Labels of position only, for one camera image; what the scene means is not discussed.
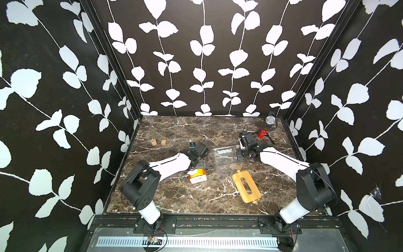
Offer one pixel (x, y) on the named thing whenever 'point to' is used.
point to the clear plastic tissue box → (225, 159)
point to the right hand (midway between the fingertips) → (238, 150)
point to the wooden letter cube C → (154, 142)
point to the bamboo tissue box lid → (256, 193)
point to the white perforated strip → (139, 241)
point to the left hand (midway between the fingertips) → (197, 160)
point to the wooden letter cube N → (163, 142)
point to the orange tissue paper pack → (197, 176)
